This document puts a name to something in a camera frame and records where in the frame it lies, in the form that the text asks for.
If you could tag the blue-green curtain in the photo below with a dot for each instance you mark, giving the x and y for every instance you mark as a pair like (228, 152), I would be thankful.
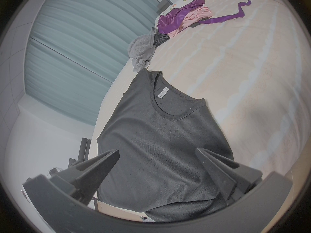
(97, 20)
(60, 81)

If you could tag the bed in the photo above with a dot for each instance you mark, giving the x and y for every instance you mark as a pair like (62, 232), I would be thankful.
(243, 81)

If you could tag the pink garment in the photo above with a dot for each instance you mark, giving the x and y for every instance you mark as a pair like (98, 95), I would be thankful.
(196, 14)

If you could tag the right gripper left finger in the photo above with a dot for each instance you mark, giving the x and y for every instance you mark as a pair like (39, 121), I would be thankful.
(82, 178)

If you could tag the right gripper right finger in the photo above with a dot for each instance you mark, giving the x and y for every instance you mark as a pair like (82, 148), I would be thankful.
(230, 178)

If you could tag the grey bedside table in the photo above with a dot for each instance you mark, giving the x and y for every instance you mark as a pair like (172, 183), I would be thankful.
(165, 6)

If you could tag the grey garment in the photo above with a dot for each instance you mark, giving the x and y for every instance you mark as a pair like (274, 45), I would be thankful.
(141, 47)

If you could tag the purple garment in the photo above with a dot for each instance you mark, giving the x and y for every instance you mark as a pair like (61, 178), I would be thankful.
(170, 20)

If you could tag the shiny black garment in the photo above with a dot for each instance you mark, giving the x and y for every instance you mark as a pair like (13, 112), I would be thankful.
(160, 39)

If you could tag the white printed pillow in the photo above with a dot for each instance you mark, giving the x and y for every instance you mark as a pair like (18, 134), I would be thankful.
(178, 3)

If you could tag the black T-shirt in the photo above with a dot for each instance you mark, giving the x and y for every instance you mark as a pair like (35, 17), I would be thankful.
(158, 142)

